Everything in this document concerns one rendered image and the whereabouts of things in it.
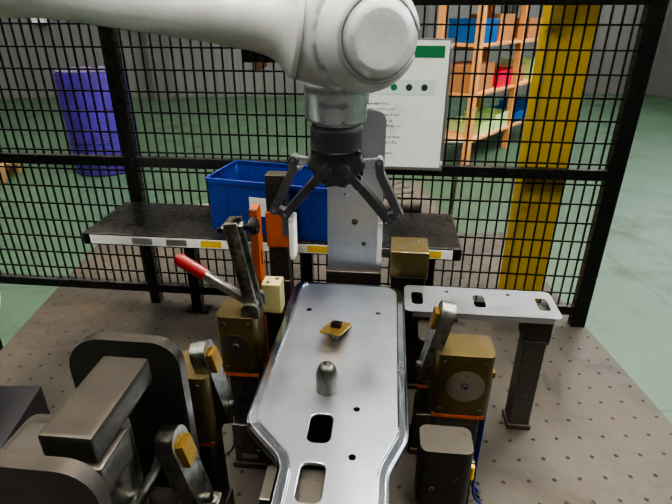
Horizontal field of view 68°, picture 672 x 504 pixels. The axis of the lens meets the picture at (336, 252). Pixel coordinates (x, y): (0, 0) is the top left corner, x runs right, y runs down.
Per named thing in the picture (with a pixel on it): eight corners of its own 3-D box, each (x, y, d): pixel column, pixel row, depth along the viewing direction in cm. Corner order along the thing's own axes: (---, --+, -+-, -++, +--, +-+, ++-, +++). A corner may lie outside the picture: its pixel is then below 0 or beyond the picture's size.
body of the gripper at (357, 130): (302, 126, 67) (304, 192, 71) (365, 128, 66) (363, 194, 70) (310, 116, 74) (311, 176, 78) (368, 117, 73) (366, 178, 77)
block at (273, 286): (288, 435, 105) (279, 285, 89) (272, 434, 105) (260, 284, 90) (291, 423, 108) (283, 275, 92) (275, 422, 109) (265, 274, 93)
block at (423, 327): (468, 461, 100) (487, 345, 87) (408, 456, 101) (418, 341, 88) (463, 433, 106) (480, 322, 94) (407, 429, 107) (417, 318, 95)
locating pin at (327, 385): (336, 405, 73) (336, 369, 71) (315, 403, 74) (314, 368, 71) (338, 390, 76) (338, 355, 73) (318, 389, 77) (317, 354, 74)
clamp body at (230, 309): (268, 473, 97) (255, 320, 82) (218, 468, 98) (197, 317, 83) (275, 446, 103) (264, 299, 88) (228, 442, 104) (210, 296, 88)
